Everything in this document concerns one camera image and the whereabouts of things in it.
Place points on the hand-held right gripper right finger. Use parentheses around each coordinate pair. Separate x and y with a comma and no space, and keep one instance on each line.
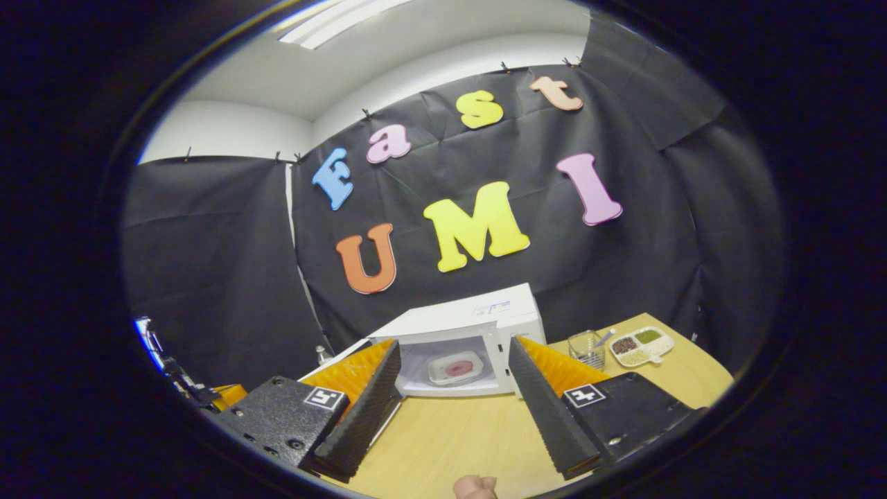
(547,416)

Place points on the row of black cloth clips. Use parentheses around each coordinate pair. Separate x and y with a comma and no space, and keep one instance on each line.
(365,113)

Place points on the white divided bean dish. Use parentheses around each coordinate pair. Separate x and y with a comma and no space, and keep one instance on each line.
(641,346)

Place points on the white microwave oven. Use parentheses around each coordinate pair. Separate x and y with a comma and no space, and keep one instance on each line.
(471,312)

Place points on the large ceiling light panel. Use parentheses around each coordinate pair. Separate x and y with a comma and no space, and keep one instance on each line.
(332,22)

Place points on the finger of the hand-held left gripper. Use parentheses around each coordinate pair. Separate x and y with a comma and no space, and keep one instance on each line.
(229,396)

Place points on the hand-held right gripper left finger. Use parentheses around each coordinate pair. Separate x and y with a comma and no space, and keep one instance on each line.
(367,416)

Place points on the white square plate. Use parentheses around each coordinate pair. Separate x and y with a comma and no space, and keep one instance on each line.
(435,371)

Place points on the pink ham slice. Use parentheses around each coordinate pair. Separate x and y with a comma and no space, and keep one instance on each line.
(459,369)

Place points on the lit computer screen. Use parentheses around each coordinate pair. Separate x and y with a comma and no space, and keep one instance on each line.
(147,339)

